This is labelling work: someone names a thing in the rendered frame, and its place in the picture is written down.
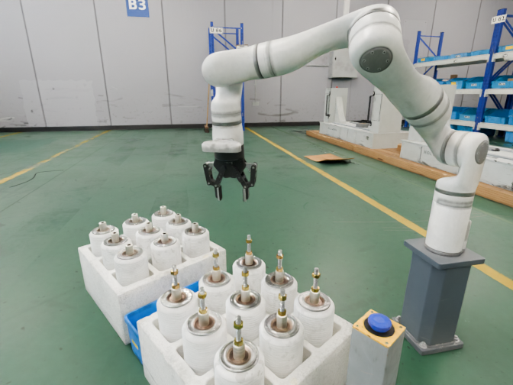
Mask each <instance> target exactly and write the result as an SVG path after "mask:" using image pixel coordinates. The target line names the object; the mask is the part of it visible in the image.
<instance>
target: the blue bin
mask: <svg viewBox="0 0 513 385"><path fill-rule="evenodd" d="M198 282H199V280H198V281H196V282H194V283H191V284H189V285H188V286H185V287H184V288H187V289H189V290H191V291H193V292H194V293H197V292H198V291H199V286H198ZM157 300H158V299H157ZM157 300H155V301H153V302H150V303H148V304H146V305H145V306H141V307H140V308H138V309H135V310H134V311H131V312H129V313H127V314H126V315H125V316H124V320H125V323H126V324H127V328H128V332H129V336H130V340H131V347H132V350H133V352H134V353H135V355H136V356H137V358H138V359H139V361H140V362H141V363H142V365H143V361H142V355H141V349H140V339H139V334H138V328H137V321H138V320H140V319H142V318H145V317H147V316H150V315H151V314H153V313H155V312H157V307H156V303H157Z"/></svg>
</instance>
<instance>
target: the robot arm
mask: <svg viewBox="0 0 513 385"><path fill-rule="evenodd" d="M345 48H349V58H350V62H351V63H352V65H353V67H354V68H355V69H356V70H357V72H359V73H360V74H361V75H362V76H363V77H365V78H366V79H367V80H368V81H370V82H371V83H372V84H373V85H374V86H375V87H376V88H378V89H379V90H380V91H381V92H382V93H383V94H384V95H385V96H386V97H387V99H388V100H389V101H390V102H391V103H392V104H393V105H394V106H395V107H396V109H397V110H398V111H399V113H400V114H401V115H402V116H403V117H404V119H405V120H406V121H407V122H408V123H409V124H410V125H411V126H412V127H413V128H414V129H415V130H416V131H417V132H418V134H419V135H420V136H421V137H422V138H423V140H424V141H425V143H426V144H427V146H428V147H429V149H430V150H431V153H432V154H433V155H434V157H435V158H436V159H437V160H438V161H439V162H440V163H443V164H446V165H449V166H453V167H460V171H459V173H458V175H457V176H452V177H444V178H440V179H438V180H437V182H436V185H435V190H434V197H433V202H432V206H431V213H430V218H429V222H428V227H427V234H426V238H425V243H424V246H425V247H426V248H427V249H428V250H429V251H431V252H433V253H435V254H439V255H442V256H446V257H457V256H460V255H461V254H462V253H463V252H465V249H466V243H467V239H468V236H469V230H470V226H471V221H470V220H469V217H470V213H471V209H472V206H473V200H474V196H475V193H476V188H477V186H478V184H479V181H480V177H481V174H482V169H483V167H484V164H485V161H486V157H487V153H488V150H489V139H488V137H487V136H486V134H483V133H478V132H470V131H456V130H453V129H451V128H450V127H449V126H448V125H447V121H448V119H449V117H450V114H451V110H452V105H451V101H450V99H449V97H448V96H447V94H446V93H445V91H444V90H443V88H442V87H441V86H440V84H439V83H438V82H437V81H436V80H435V79H433V78H431V77H429V76H426V75H422V74H420V73H419V72H418V71H417V70H416V69H415V67H414V65H413V64H412V62H411V61H410V59H409V57H408V55H407V53H406V51H405V47H404V44H403V39H402V28H401V22H400V17H399V15H398V12H397V11H396V10H395V9H394V8H393V7H392V6H390V5H386V4H376V5H370V6H367V7H365V8H361V9H359V10H356V11H353V12H351V13H349V14H347V15H344V16H342V17H340V18H337V19H334V20H333V21H329V22H327V23H325V24H322V25H319V26H317V27H313V28H312V29H309V30H306V31H303V32H301V33H298V34H294V35H292V36H288V37H284V38H280V39H276V40H270V41H267V42H263V43H259V44H254V45H252V46H249V47H245V48H240V49H234V50H225V51H220V52H216V53H212V54H210V55H209V56H207V57H206V58H205V60H204V62H203V64H202V75H203V77H204V79H205V81H206V82H207V83H209V84H210V85H212V86H215V87H216V95H215V97H214V99H213V100H212V102H211V119H212V138H213V141H205V142H203V143H202V151H203V152H214V155H215V161H214V162H210V161H208V160H207V161H206V162H205V163H204V164H203V168H204V172H205V178H206V182H207V184H208V185H209V186H210V185H212V186H213V187H214V188H215V197H216V198H218V200H220V201H221V199H222V189H221V184H220V183H221V181H222V179H223V177H224V178H229V177H230V178H237V180H238V181H239V182H240V183H241V185H242V187H243V201H244V202H246V201H247V199H248V198H249V196H250V192H249V188H250V187H254V185H255V183H256V180H257V163H256V162H253V163H247V162H246V161H245V158H244V133H243V128H242V122H241V108H240V100H241V95H242V88H243V82H246V81H248V80H254V79H267V78H271V77H275V76H282V75H285V74H288V73H291V72H294V71H296V70H298V69H300V68H301V67H303V66H304V65H306V64H307V63H310V62H311V61H312V60H314V59H316V58H318V57H320V56H322V55H324V54H326V53H329V52H331V51H334V50H339V49H345ZM213 167H215V169H216V170H217V171H218V176H217V178H216V180H214V177H213V174H212V169H213ZM245 167H247V168H248V170H249V172H250V181H248V180H247V178H246V175H245V173H244V171H243V170H244V169H245Z"/></svg>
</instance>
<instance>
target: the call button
mask: <svg viewBox="0 0 513 385"><path fill-rule="evenodd" d="M368 323H369V325H370V327H371V328H372V329H373V330H375V331H376V332H387V331H388V330H389V329H390V328H391V327H392V322H391V320H390V319H389V318H388V317H387V316H385V315H383V314H380V313H373V314H370V315H369V318H368Z"/></svg>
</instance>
